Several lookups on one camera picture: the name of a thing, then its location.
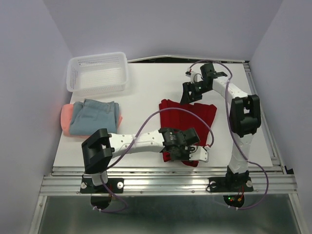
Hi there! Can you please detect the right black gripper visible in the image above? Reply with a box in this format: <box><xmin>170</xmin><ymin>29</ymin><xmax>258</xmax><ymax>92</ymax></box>
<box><xmin>179</xmin><ymin>81</ymin><xmax>211</xmax><ymax>105</ymax></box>

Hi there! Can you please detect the red skirt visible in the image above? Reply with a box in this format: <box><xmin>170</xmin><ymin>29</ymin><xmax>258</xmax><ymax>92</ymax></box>
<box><xmin>158</xmin><ymin>98</ymin><xmax>217</xmax><ymax>168</ymax></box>

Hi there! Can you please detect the light blue denim skirt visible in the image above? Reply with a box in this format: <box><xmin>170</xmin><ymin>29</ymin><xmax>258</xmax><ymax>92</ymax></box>
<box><xmin>69</xmin><ymin>99</ymin><xmax>119</xmax><ymax>136</ymax></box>

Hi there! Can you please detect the pink pleated skirt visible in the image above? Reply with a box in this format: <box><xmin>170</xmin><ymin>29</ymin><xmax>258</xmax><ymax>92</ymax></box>
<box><xmin>60</xmin><ymin>103</ymin><xmax>124</xmax><ymax>137</ymax></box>

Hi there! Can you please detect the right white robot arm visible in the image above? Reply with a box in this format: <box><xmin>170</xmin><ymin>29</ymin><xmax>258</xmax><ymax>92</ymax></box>
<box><xmin>180</xmin><ymin>60</ymin><xmax>261</xmax><ymax>193</ymax></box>

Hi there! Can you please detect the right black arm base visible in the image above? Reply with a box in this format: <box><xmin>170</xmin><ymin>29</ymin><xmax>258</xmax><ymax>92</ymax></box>
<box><xmin>206</xmin><ymin>177</ymin><xmax>254</xmax><ymax>193</ymax></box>

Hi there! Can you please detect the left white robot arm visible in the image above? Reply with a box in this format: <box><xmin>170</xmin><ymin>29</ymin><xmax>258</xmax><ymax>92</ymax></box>
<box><xmin>80</xmin><ymin>128</ymin><xmax>208</xmax><ymax>194</ymax></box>

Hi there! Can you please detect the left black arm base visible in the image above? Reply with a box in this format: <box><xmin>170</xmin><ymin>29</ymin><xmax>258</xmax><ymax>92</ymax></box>
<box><xmin>80</xmin><ymin>176</ymin><xmax>125</xmax><ymax>195</ymax></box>

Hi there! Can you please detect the white plastic basket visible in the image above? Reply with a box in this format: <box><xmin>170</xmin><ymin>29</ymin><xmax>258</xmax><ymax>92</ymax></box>
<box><xmin>66</xmin><ymin>52</ymin><xmax>129</xmax><ymax>97</ymax></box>

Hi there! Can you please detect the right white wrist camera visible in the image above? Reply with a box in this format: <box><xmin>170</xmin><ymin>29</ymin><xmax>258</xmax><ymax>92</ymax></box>
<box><xmin>185</xmin><ymin>69</ymin><xmax>202</xmax><ymax>83</ymax></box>

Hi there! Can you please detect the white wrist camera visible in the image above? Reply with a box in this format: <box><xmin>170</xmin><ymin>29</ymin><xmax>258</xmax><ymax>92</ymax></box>
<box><xmin>185</xmin><ymin>69</ymin><xmax>202</xmax><ymax>83</ymax></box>
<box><xmin>189</xmin><ymin>146</ymin><xmax>210</xmax><ymax>162</ymax></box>

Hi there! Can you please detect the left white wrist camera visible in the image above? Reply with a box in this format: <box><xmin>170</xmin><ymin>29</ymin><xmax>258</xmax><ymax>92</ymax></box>
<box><xmin>189</xmin><ymin>146</ymin><xmax>210</xmax><ymax>162</ymax></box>

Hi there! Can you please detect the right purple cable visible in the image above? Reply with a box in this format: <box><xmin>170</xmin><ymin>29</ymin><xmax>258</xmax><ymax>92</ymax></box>
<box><xmin>187</xmin><ymin>59</ymin><xmax>270</xmax><ymax>212</ymax></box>

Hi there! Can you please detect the aluminium mounting rail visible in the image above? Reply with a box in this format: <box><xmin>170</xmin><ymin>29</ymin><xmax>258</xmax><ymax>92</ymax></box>
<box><xmin>39</xmin><ymin>166</ymin><xmax>297</xmax><ymax>196</ymax></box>

